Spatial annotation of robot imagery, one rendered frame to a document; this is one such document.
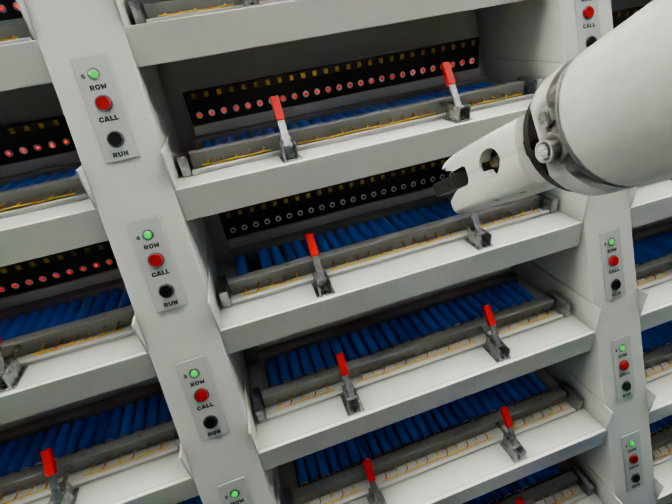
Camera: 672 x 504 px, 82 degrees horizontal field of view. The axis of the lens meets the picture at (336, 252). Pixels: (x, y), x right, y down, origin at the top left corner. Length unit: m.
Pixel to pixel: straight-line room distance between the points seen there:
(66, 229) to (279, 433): 0.41
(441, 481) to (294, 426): 0.29
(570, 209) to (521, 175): 0.50
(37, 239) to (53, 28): 0.25
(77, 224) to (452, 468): 0.72
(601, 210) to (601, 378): 0.30
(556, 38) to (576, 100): 0.52
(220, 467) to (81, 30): 0.60
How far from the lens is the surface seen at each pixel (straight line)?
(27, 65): 0.62
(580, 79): 0.25
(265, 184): 0.54
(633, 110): 0.22
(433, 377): 0.70
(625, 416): 0.95
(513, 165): 0.28
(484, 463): 0.84
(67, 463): 0.77
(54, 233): 0.59
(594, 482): 1.06
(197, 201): 0.55
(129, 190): 0.56
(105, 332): 0.67
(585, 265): 0.79
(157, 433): 0.72
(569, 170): 0.26
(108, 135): 0.56
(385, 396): 0.67
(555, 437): 0.89
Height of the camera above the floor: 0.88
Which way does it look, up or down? 11 degrees down
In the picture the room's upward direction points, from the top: 14 degrees counter-clockwise
